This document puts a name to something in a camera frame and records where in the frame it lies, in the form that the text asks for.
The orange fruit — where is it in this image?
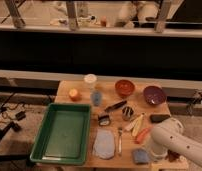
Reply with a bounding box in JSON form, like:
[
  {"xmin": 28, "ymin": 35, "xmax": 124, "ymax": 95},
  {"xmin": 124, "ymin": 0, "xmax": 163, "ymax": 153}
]
[{"xmin": 69, "ymin": 89, "xmax": 81, "ymax": 101}]

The silver fork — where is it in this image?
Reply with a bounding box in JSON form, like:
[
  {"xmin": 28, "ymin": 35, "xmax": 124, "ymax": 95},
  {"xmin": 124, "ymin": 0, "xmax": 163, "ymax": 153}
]
[{"xmin": 118, "ymin": 127, "xmax": 122, "ymax": 156}]

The red bowl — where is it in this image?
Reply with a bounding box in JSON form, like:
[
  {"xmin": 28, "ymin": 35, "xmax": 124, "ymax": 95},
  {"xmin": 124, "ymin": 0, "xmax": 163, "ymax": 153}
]
[{"xmin": 115, "ymin": 79, "xmax": 135, "ymax": 98}]

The white lidded cup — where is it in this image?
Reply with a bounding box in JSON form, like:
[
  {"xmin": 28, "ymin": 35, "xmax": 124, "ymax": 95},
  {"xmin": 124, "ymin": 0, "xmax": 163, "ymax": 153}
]
[{"xmin": 84, "ymin": 74, "xmax": 97, "ymax": 89}]

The orange carrot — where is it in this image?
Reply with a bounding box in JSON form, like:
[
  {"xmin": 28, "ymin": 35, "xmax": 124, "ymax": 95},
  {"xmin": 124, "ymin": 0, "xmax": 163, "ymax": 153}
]
[{"xmin": 135, "ymin": 127, "xmax": 151, "ymax": 144}]

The dark grape bunch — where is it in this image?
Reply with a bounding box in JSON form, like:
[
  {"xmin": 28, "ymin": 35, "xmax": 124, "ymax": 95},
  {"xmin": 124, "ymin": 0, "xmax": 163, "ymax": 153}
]
[{"xmin": 167, "ymin": 150, "xmax": 180, "ymax": 162}]

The black handled knife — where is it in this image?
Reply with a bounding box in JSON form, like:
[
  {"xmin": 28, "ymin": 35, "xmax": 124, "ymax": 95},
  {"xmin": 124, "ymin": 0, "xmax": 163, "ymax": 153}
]
[{"xmin": 104, "ymin": 100, "xmax": 127, "ymax": 112}]

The green plastic tray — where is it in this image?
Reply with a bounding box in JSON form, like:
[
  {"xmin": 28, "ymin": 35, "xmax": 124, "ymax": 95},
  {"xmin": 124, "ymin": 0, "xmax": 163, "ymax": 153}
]
[{"xmin": 30, "ymin": 103, "xmax": 91, "ymax": 166}]

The grey folded cloth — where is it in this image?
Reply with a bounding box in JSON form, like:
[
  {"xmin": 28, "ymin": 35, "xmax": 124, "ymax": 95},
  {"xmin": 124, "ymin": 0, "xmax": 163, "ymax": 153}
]
[{"xmin": 93, "ymin": 129, "xmax": 115, "ymax": 160}]

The purple bowl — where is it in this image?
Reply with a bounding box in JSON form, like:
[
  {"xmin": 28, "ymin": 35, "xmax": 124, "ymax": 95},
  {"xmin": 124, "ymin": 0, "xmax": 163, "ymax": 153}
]
[{"xmin": 143, "ymin": 86, "xmax": 167, "ymax": 105}]

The blue sponge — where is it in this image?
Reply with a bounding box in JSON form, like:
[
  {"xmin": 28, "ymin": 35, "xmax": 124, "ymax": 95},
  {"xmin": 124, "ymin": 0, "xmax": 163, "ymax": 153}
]
[{"xmin": 132, "ymin": 148, "xmax": 150, "ymax": 164}]

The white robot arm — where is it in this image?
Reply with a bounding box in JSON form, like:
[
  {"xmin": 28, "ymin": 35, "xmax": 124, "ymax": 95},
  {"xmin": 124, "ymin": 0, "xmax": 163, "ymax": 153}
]
[{"xmin": 146, "ymin": 117, "xmax": 202, "ymax": 167}]

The white banana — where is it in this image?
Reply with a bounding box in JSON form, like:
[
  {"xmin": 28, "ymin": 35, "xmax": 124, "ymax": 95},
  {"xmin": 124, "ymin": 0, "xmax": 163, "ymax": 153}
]
[{"xmin": 124, "ymin": 114, "xmax": 144, "ymax": 132}]

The small black block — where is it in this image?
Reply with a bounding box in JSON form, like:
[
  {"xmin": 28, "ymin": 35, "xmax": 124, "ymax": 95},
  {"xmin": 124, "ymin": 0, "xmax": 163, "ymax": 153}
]
[{"xmin": 150, "ymin": 114, "xmax": 169, "ymax": 123}]

